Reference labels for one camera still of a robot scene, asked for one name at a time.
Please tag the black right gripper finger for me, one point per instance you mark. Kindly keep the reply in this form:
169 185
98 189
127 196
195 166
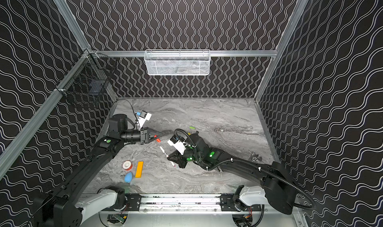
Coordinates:
182 165
172 158

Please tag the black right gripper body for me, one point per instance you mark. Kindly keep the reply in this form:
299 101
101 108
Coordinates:
182 157

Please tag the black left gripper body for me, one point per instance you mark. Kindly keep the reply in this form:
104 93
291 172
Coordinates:
143 135

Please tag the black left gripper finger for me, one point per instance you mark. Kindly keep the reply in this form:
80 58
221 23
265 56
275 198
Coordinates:
153 132
151 139

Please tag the white pen pink accents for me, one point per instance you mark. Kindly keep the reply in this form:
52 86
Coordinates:
162 149

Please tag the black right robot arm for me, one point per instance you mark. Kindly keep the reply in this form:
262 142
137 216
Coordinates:
280 190

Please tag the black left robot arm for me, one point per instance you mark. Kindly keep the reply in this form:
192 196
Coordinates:
59 207

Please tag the red white tape roll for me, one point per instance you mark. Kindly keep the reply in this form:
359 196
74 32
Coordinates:
127 165

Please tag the yellow rectangular block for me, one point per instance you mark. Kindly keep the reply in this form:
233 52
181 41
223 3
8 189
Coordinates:
139 169

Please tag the blue egg-shaped sponge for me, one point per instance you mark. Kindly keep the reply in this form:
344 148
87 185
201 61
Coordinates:
128 177

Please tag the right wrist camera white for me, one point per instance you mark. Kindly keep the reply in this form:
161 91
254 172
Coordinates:
178 145

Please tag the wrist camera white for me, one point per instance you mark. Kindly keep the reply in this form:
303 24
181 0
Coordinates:
142 117
178 145

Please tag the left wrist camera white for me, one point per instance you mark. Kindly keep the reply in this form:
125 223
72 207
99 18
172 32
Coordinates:
142 117

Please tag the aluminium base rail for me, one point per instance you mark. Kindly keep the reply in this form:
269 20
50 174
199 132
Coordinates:
177 203

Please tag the white wire mesh basket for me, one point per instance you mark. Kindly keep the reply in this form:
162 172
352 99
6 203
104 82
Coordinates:
175 62

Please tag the orange handled metal tool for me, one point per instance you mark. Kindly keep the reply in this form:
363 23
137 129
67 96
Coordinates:
256 158

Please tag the black wire mesh basket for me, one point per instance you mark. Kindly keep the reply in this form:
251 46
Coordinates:
90 86

